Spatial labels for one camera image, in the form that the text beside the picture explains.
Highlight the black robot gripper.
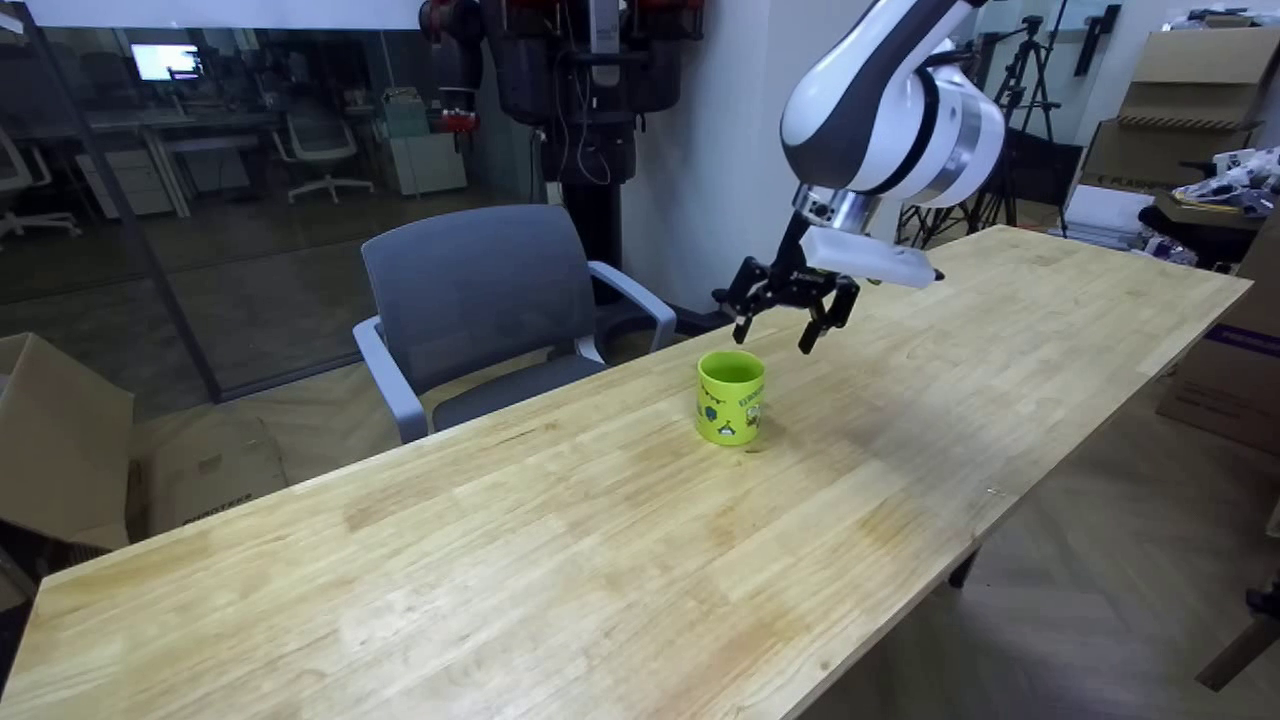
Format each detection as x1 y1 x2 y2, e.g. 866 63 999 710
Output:
713 211 861 351

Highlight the yellow-green plastic mug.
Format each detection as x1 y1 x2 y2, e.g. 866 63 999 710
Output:
696 351 767 448

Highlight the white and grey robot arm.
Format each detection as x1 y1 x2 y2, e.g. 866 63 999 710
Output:
713 0 1008 351

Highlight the grey office chair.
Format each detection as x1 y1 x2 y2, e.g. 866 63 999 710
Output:
352 205 674 443

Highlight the tan cardboard box stack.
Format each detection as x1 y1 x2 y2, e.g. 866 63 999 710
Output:
1059 27 1280 247

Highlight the white office chair behind glass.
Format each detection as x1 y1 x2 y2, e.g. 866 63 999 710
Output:
273 105 371 205

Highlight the computer monitor behind glass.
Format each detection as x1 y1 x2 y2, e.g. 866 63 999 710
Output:
131 46 204 83

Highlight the brown cardboard box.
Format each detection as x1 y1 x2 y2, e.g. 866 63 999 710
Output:
0 333 131 549

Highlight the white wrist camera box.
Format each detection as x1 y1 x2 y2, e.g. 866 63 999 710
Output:
798 230 941 290

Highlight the black camera tripod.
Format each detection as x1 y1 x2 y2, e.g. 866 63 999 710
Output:
917 14 1087 253

